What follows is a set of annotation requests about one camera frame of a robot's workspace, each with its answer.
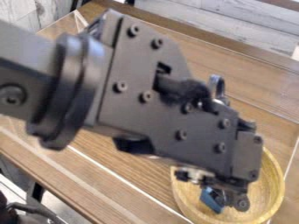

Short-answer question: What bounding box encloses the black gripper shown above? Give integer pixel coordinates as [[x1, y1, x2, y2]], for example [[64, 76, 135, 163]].
[[172, 166, 249, 212]]

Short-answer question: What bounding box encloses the blue rectangular block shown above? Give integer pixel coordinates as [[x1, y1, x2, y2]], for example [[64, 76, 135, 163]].
[[200, 187, 225, 214]]

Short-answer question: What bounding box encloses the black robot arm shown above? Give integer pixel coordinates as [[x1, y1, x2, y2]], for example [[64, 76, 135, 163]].
[[0, 9, 263, 212]]

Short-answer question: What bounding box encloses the brown wooden bowl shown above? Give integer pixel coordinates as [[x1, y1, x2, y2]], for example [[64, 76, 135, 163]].
[[171, 149, 285, 224]]

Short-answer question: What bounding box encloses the clear acrylic enclosure wall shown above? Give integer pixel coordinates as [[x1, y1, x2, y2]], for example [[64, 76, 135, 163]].
[[0, 3, 299, 224]]

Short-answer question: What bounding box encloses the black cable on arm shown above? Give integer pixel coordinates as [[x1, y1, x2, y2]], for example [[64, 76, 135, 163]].
[[205, 73, 231, 106]]

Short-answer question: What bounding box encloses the black cable lower left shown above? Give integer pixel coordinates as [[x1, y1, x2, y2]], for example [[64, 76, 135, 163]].
[[0, 191, 60, 224]]

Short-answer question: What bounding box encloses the black metal table frame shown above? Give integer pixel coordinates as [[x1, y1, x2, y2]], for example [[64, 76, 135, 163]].
[[22, 182, 68, 224]]

